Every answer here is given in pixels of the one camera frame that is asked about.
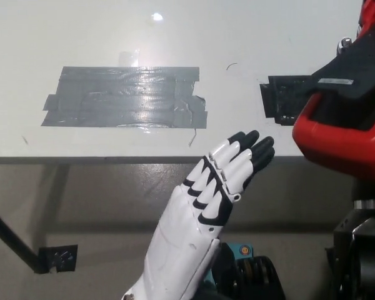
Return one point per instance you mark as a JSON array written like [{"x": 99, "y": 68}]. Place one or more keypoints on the black diagonal table leg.
[{"x": 9, "y": 237}]

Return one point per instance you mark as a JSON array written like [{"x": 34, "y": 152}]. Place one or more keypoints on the black tape patch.
[{"x": 281, "y": 100}]

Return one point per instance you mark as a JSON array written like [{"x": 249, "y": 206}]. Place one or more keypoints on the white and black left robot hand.
[{"x": 181, "y": 237}]

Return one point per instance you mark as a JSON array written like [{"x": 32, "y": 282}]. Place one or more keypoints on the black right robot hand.
[{"x": 372, "y": 190}]

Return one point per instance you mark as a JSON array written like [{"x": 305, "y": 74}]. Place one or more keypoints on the grey duct tape patch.
[{"x": 125, "y": 100}]

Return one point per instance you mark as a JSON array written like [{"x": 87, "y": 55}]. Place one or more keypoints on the red digital multimeter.
[{"x": 331, "y": 147}]

